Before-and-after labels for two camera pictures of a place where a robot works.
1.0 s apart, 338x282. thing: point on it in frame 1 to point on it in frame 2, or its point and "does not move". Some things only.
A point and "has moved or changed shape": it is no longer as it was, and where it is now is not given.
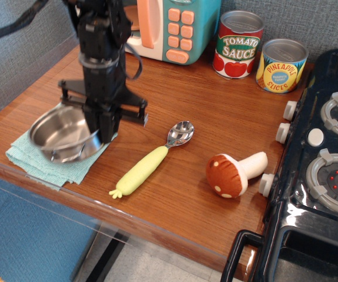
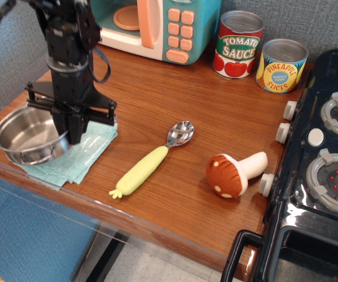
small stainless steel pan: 63,131 has moved or changed shape
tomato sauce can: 240,34 does not move
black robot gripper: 104,86 to 73,101
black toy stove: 310,231 does not move
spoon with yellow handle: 178,134 does not move
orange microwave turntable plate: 132,14 does not move
